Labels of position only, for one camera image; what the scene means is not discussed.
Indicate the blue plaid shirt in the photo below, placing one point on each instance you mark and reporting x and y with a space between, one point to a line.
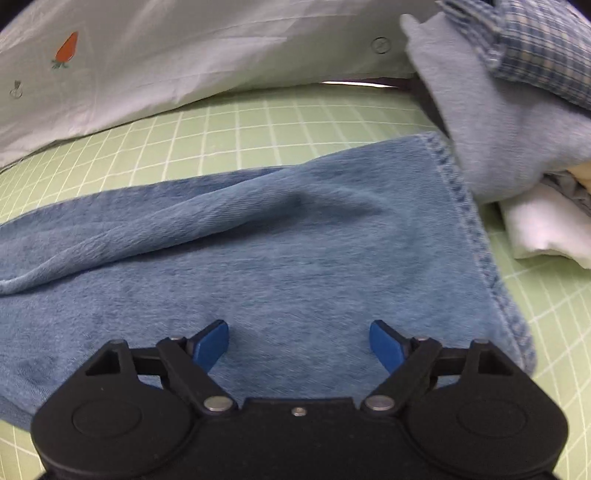
545 44

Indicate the blue denim jeans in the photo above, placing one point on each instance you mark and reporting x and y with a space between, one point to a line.
299 261

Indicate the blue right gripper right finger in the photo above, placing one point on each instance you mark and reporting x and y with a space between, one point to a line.
393 350

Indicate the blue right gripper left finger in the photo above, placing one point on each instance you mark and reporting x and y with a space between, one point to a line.
203 349

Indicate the grey folded sweater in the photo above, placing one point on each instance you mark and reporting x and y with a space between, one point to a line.
505 135

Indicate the white folded garment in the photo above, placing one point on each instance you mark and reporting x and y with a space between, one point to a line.
552 218

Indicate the grey printed carrot sheet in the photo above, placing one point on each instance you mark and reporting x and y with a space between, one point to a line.
73 68

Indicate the green grid cutting mat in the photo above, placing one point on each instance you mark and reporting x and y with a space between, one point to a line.
288 126

